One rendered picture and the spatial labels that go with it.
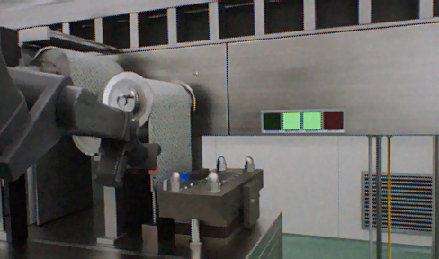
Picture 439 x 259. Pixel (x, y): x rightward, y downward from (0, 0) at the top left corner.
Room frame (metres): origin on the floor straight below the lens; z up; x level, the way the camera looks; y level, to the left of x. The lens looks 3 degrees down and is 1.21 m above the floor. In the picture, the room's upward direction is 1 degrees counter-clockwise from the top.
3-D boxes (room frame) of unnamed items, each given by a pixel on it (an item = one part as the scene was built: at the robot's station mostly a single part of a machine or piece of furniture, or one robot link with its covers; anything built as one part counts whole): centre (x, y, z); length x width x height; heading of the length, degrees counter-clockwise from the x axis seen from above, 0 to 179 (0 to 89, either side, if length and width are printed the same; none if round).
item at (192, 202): (1.02, -0.01, 1.00); 0.40 x 0.16 x 0.06; 159
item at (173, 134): (1.02, 0.12, 1.11); 0.23 x 0.01 x 0.18; 159
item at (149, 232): (1.03, 0.12, 0.92); 0.28 x 0.04 x 0.04; 159
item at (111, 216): (0.91, 0.27, 1.05); 0.06 x 0.05 x 0.31; 159
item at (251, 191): (1.00, -0.10, 0.96); 0.10 x 0.03 x 0.11; 159
